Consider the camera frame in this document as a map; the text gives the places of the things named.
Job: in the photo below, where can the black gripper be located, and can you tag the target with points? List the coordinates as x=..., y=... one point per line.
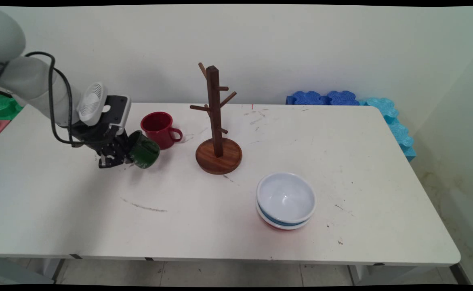
x=97, y=137

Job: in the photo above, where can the green enamel mug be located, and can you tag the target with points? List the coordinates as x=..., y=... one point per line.
x=145, y=151

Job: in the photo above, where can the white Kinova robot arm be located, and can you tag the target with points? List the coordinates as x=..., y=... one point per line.
x=30, y=81

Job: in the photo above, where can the red enamel mug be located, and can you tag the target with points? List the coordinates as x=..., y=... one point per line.
x=159, y=127

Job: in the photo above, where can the brown wooden mug tree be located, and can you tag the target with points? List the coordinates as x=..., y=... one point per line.
x=216, y=105

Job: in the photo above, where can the blue foam puzzle mat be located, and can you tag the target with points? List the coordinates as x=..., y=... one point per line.
x=307, y=98
x=342, y=98

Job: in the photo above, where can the white table leg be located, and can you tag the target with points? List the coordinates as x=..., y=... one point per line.
x=363, y=275

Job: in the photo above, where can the cyan foam puzzle mat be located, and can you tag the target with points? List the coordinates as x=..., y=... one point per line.
x=398, y=129

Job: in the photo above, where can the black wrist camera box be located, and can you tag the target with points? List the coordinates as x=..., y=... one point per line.
x=118, y=110

